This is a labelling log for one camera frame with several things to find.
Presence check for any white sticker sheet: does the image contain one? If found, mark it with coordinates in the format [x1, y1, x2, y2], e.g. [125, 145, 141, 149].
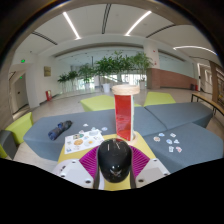
[63, 130, 105, 154]

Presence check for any framed wall plaque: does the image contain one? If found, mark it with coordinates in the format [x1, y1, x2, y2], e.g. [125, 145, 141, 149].
[43, 65, 52, 78]

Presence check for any black computer mouse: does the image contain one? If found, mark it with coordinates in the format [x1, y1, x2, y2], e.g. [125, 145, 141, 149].
[97, 138, 133, 183]

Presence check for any red lantern with wooden ends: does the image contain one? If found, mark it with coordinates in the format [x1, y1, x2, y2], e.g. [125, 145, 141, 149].
[111, 84, 141, 144]

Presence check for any long grey upholstered bench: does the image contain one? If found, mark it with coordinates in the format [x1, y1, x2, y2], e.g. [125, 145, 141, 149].
[23, 106, 168, 162]

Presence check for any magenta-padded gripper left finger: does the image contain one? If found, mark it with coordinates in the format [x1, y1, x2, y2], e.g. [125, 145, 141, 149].
[52, 145, 102, 190]

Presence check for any lime green corner seat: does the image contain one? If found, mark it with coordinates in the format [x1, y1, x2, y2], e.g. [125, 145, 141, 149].
[0, 111, 34, 159]

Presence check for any group of ceiling strip lights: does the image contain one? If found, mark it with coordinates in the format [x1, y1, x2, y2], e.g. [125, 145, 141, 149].
[62, 9, 218, 56]

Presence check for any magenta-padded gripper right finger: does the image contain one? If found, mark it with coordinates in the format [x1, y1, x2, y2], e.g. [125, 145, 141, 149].
[128, 145, 171, 190]

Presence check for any lime green upholstered bench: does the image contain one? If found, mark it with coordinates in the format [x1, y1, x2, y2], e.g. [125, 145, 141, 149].
[79, 94, 143, 113]
[143, 91, 177, 108]

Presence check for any dark grey stool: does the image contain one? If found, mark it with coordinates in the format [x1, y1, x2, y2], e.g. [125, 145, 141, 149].
[0, 129, 18, 159]

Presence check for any wooden slat bench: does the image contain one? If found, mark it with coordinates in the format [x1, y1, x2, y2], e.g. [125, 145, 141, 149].
[190, 91, 224, 116]

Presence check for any group of potted green plants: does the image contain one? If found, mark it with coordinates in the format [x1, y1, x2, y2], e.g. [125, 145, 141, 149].
[57, 50, 155, 94]

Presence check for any red fire extinguisher box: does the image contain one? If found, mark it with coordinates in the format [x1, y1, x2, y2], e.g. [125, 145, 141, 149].
[45, 89, 53, 102]

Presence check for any large grey upholstered bench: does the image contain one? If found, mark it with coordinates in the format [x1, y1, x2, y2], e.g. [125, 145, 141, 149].
[142, 122, 224, 174]

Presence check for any group of small stickers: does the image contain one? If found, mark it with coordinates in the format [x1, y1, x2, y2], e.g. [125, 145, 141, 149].
[82, 123, 109, 133]
[152, 132, 183, 154]

